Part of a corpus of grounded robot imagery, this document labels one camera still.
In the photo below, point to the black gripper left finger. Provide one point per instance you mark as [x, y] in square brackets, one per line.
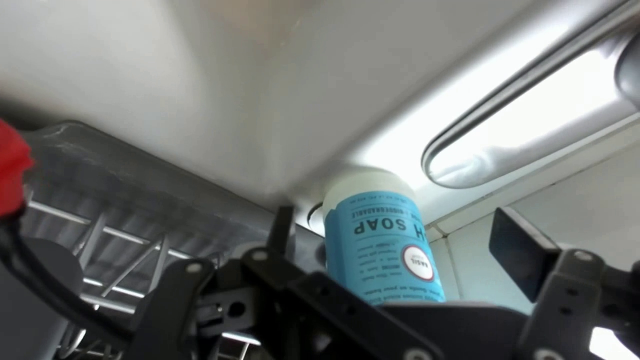
[266, 312]

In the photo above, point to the blue label soap bottle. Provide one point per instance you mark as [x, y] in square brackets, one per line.
[380, 241]

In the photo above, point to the chrome sink faucet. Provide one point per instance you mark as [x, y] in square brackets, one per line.
[532, 113]

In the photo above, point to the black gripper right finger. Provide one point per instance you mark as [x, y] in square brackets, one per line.
[572, 306]

